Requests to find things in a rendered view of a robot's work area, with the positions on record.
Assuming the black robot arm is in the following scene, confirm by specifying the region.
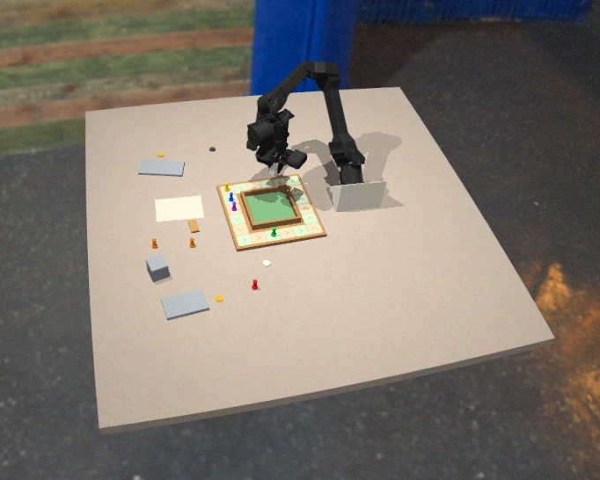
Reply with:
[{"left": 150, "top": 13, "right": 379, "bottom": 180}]
[{"left": 247, "top": 60, "right": 365, "bottom": 185}]

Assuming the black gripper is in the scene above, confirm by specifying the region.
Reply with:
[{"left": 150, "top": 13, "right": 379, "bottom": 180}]
[{"left": 246, "top": 132, "right": 307, "bottom": 173}]

